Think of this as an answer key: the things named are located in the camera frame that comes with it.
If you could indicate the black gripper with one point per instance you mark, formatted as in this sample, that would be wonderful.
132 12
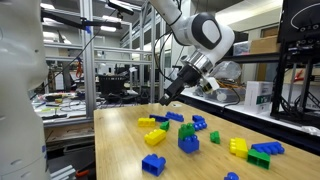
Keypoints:
187 76

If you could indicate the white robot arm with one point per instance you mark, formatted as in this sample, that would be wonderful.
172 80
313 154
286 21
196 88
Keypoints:
23 68

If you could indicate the blue long block far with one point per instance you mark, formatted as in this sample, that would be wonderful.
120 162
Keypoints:
175 116

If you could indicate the blue flat long block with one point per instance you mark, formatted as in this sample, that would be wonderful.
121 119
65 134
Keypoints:
159 118

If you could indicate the small green block far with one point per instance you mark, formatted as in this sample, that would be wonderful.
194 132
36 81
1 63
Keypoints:
165 125

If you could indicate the small green block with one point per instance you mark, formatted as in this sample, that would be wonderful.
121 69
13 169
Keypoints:
215 137
165 125

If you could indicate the yellow block far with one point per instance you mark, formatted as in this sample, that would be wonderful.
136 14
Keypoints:
146 122

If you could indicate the yellow block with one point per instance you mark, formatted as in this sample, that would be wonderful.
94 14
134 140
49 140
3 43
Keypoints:
154 137
238 147
146 122

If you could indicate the small blue block far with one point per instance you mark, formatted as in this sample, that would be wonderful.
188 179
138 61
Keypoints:
197 118

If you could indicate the blue block with studs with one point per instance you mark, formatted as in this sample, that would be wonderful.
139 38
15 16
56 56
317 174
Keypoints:
199 125

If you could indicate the yellow block near centre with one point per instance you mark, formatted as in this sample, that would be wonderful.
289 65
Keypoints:
154 137

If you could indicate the large blue block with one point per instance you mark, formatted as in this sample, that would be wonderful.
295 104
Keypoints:
189 144

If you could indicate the small green block right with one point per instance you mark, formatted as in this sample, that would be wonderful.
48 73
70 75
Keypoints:
215 137

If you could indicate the blue block front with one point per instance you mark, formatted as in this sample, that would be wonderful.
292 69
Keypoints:
153 164

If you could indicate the yellow block right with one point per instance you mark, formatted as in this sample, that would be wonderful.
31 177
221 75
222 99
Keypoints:
238 147

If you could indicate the blue block bottom edge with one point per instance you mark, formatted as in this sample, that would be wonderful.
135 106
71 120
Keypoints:
231 176

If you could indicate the blue long block right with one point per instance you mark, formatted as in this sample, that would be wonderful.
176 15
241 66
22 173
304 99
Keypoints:
270 148

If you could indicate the clear plastic bin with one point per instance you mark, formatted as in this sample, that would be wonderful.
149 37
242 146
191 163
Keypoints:
226 95

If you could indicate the white cardboard box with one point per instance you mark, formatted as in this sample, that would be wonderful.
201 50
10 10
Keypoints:
258 96

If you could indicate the black wire basket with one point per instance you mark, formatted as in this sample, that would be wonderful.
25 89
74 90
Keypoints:
111 84

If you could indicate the black 3D printer frame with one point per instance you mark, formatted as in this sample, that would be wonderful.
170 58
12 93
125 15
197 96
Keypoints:
299 38

